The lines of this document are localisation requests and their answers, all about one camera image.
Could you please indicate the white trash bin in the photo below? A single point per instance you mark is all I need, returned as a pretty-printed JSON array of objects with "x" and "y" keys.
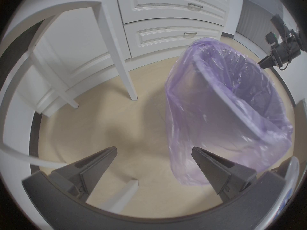
[{"x": 215, "y": 118}]

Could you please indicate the purple plastic bag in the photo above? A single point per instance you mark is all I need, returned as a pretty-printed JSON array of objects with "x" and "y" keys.
[{"x": 187, "y": 174}]

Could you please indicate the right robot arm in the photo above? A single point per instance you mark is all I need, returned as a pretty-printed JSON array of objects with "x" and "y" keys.
[{"x": 278, "y": 23}]

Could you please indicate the white chair dark grey seat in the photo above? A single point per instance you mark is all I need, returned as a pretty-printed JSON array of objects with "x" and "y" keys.
[{"x": 115, "y": 56}]

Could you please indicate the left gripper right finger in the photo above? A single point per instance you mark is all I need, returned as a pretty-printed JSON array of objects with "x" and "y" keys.
[{"x": 220, "y": 174}]

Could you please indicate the white wardrobe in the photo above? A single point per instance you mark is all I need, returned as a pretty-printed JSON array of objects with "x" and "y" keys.
[{"x": 168, "y": 11}]

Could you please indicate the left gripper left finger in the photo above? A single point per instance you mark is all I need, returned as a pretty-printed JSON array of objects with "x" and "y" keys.
[{"x": 93, "y": 170}]

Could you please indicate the grey curtain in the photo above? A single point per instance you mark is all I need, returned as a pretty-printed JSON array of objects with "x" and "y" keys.
[{"x": 259, "y": 20}]

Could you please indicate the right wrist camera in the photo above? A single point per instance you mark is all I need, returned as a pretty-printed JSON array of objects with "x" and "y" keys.
[{"x": 270, "y": 37}]

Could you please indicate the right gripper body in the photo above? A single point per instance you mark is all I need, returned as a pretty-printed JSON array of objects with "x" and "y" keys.
[{"x": 287, "y": 51}]

